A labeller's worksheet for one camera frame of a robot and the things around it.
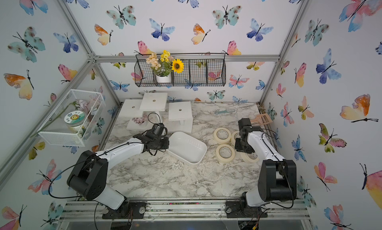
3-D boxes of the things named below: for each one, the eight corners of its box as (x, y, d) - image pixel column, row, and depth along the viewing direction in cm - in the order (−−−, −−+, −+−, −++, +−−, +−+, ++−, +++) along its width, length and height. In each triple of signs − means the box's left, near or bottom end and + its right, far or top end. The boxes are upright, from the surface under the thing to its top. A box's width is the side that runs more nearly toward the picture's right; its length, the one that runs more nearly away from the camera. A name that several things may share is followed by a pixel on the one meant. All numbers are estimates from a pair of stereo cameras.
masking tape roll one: (214, 144, 100) (215, 141, 97) (213, 129, 107) (213, 127, 105) (231, 144, 100) (232, 141, 97) (229, 129, 107) (229, 127, 105)
